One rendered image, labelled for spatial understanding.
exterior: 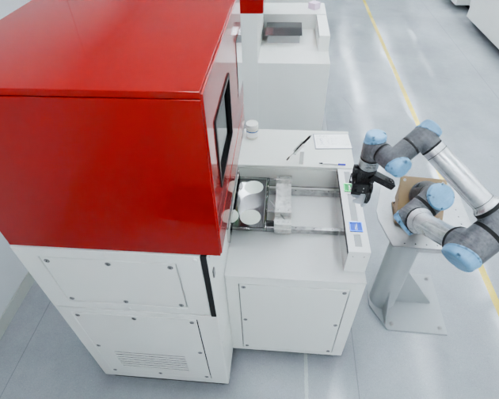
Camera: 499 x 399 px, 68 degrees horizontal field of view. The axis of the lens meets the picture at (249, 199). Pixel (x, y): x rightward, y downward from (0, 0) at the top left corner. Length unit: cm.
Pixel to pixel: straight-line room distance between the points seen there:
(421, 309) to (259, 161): 145
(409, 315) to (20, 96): 237
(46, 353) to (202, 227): 178
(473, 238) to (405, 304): 137
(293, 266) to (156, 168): 92
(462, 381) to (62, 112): 238
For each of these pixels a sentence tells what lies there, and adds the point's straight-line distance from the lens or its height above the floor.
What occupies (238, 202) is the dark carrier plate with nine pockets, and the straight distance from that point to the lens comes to 188.
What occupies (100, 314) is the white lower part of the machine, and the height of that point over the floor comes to 77.
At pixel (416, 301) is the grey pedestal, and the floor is 3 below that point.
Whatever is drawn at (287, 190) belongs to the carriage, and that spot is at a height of 88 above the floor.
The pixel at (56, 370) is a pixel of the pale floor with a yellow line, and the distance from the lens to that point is 266.
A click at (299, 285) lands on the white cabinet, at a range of 172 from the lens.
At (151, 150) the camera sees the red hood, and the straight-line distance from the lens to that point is 98.
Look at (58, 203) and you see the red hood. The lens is 125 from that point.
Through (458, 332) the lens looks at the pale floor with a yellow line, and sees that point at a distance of 275.
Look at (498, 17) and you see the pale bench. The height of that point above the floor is 38.
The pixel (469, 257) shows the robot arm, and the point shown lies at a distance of 140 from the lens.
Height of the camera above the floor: 221
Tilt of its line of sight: 44 degrees down
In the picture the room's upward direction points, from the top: 2 degrees counter-clockwise
